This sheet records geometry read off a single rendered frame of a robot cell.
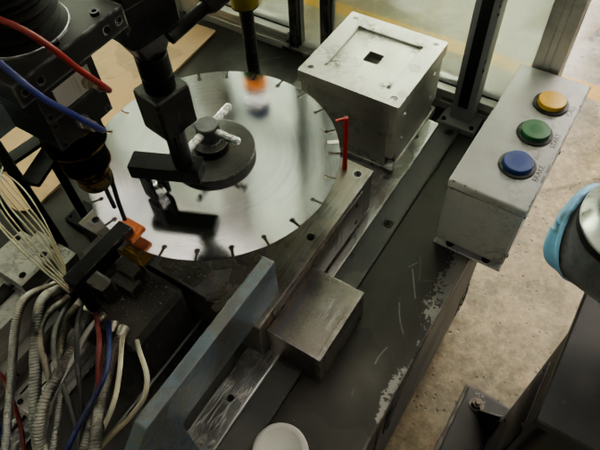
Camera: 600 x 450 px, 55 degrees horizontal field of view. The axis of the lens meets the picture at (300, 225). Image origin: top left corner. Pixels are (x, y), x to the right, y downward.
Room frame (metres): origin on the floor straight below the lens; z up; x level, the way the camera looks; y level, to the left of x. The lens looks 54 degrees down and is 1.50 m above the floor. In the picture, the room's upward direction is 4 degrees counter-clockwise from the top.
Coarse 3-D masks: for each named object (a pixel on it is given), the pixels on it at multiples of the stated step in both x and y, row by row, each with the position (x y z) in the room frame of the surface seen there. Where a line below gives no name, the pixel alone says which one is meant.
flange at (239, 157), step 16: (192, 128) 0.57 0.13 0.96; (224, 128) 0.56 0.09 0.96; (240, 128) 0.56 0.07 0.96; (224, 144) 0.52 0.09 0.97; (240, 144) 0.53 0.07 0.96; (208, 160) 0.50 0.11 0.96; (224, 160) 0.50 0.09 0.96; (240, 160) 0.50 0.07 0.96; (208, 176) 0.48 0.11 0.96; (224, 176) 0.48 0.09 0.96
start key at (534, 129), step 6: (528, 120) 0.59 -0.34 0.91; (534, 120) 0.59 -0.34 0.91; (522, 126) 0.58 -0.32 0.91; (528, 126) 0.58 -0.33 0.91; (534, 126) 0.58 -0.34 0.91; (540, 126) 0.58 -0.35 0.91; (546, 126) 0.57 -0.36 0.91; (522, 132) 0.57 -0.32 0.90; (528, 132) 0.56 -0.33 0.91; (534, 132) 0.56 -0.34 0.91; (540, 132) 0.56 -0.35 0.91; (546, 132) 0.56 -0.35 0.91; (528, 138) 0.56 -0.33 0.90; (534, 138) 0.55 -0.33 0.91; (540, 138) 0.55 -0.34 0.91; (546, 138) 0.55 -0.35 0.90
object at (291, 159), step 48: (192, 96) 0.64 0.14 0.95; (240, 96) 0.63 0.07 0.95; (288, 96) 0.63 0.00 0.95; (144, 144) 0.55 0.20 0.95; (288, 144) 0.53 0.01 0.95; (336, 144) 0.53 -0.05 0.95; (144, 192) 0.47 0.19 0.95; (192, 192) 0.46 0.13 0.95; (240, 192) 0.46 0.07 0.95; (288, 192) 0.45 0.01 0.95; (144, 240) 0.40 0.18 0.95; (192, 240) 0.39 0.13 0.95; (240, 240) 0.39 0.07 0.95
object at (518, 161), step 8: (512, 152) 0.53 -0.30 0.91; (520, 152) 0.53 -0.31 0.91; (504, 160) 0.52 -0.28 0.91; (512, 160) 0.52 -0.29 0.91; (520, 160) 0.51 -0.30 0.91; (528, 160) 0.51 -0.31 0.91; (504, 168) 0.51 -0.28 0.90; (512, 168) 0.50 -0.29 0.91; (520, 168) 0.50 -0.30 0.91; (528, 168) 0.50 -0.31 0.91
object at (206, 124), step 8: (224, 104) 0.56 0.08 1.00; (224, 112) 0.55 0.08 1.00; (200, 120) 0.53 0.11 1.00; (208, 120) 0.53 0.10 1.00; (216, 120) 0.53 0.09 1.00; (200, 128) 0.52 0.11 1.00; (208, 128) 0.52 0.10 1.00; (216, 128) 0.52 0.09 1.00; (200, 136) 0.51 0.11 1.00; (208, 136) 0.51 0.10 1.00; (216, 136) 0.51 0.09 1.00; (224, 136) 0.51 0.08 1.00; (232, 136) 0.51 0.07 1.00; (192, 144) 0.50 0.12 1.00; (200, 144) 0.52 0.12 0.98; (208, 144) 0.51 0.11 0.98; (216, 144) 0.52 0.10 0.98
